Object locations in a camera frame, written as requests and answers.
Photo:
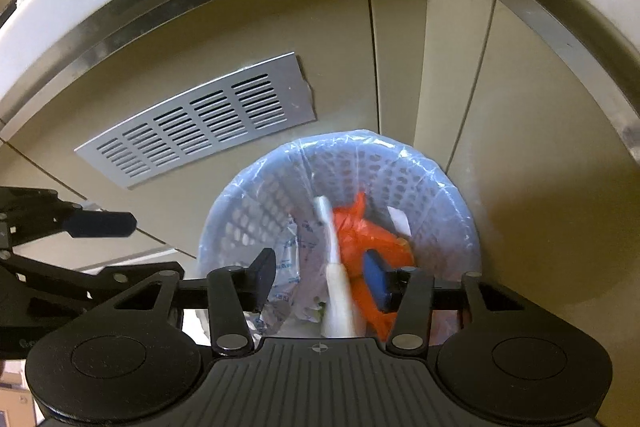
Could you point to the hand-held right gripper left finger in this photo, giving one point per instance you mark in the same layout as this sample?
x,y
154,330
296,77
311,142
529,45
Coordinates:
x,y
262,279

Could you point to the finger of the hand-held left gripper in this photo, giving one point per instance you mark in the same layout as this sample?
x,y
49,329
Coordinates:
x,y
100,224
130,274

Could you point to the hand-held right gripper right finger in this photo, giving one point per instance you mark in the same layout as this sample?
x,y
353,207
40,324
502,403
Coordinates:
x,y
375,279

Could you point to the orange plastic bag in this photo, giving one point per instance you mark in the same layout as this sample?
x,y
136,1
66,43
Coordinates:
x,y
350,232

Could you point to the blue-lined plastic waste basket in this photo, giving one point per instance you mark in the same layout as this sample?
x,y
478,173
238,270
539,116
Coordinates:
x,y
260,207

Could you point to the clear printed plastic wrapper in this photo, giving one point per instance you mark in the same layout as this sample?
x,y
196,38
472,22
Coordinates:
x,y
292,257

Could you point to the silver cabinet vent grille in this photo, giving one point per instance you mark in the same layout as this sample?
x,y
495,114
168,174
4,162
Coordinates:
x,y
200,122

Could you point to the beige kitchen cabinet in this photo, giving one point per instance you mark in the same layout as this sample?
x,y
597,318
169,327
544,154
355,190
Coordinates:
x,y
300,7

